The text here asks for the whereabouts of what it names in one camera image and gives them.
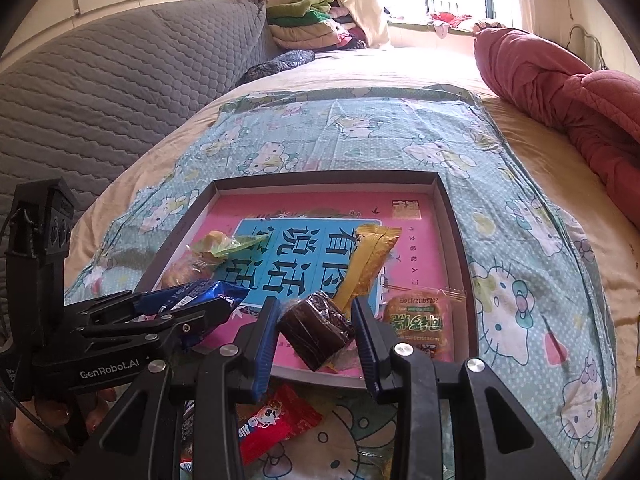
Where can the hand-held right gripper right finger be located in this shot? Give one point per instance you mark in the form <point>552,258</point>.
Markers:
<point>365,345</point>

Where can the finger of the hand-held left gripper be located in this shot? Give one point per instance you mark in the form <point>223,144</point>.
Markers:
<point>170,327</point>
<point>110,305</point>

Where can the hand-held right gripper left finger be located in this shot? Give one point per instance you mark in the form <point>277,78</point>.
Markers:
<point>262,350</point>

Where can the blue snack packet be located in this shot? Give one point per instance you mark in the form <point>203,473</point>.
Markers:
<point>210,295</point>
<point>188,417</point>

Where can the dark brown cake packet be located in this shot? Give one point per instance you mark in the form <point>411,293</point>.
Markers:
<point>312,332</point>

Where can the round cake green label packet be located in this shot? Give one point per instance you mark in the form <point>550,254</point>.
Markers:
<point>417,320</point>

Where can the yellow long snack packet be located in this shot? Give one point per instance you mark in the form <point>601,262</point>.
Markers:
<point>372,255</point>

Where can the grey cardboard box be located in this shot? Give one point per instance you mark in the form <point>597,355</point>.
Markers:
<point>452,240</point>

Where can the person's left hand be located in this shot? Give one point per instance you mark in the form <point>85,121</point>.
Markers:
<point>45,417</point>

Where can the orange round cake packet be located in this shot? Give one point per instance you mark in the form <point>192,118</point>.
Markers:
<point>182,272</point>

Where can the red snack packet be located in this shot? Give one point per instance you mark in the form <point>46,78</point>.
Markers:
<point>280,420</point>

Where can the yellow cake green wrapper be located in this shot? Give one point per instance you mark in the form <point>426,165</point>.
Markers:
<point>225,247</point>

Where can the pink and blue book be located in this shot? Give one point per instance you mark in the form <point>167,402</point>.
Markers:
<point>325,205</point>

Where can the cartoon cat printed blanket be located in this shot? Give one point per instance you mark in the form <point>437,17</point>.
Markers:
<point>400,130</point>

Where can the grey quilted headboard cover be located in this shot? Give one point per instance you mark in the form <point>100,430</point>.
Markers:
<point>125,85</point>

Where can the beige bed sheet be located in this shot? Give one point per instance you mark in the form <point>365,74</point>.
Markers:
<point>575,195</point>

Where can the dark patterned pillow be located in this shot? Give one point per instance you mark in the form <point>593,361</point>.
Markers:
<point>280,62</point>

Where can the red quilt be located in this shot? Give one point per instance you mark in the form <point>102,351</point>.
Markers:
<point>550,85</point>

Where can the pile of folded blankets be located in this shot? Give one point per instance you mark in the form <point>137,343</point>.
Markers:
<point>305,25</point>

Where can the clothes on window sill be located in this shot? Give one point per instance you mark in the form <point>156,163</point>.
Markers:
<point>460,20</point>

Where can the white curved frame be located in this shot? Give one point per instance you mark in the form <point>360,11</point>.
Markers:
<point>596,45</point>

